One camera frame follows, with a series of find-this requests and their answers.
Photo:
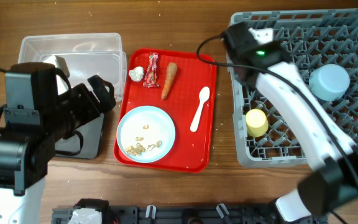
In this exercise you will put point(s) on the orange carrot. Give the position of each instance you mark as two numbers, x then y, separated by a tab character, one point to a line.
169	78

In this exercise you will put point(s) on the light blue plate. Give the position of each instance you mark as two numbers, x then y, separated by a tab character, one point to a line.
156	117

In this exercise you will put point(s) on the grey dishwasher rack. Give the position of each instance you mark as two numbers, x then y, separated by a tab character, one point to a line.
278	120

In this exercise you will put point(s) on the crumpled white tissue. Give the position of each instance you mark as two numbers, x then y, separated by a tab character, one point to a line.
136	74

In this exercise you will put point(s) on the light blue bowl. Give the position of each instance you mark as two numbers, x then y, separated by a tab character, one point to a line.
329	82

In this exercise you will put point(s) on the red plastic tray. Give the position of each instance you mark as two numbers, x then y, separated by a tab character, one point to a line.
191	150

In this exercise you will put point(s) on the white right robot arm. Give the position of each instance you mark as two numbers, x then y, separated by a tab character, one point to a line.
330	152

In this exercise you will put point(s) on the white plastic spoon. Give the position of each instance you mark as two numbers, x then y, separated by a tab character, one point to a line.
203	97

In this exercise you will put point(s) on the clear plastic bin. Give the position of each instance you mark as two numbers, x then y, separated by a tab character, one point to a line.
85	55

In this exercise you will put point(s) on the black bin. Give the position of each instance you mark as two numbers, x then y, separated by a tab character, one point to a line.
92	133

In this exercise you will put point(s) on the yellow plastic cup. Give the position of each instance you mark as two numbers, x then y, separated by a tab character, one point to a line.
256	122

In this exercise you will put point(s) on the red candy wrapper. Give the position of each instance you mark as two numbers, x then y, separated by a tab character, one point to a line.
150	77

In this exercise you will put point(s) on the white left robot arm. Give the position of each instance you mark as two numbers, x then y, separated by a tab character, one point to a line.
36	116

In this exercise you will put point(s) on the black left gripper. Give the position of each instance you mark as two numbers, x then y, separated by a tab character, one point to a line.
92	108

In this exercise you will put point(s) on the peanut scraps on plate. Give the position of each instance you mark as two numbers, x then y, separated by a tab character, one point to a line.
138	140

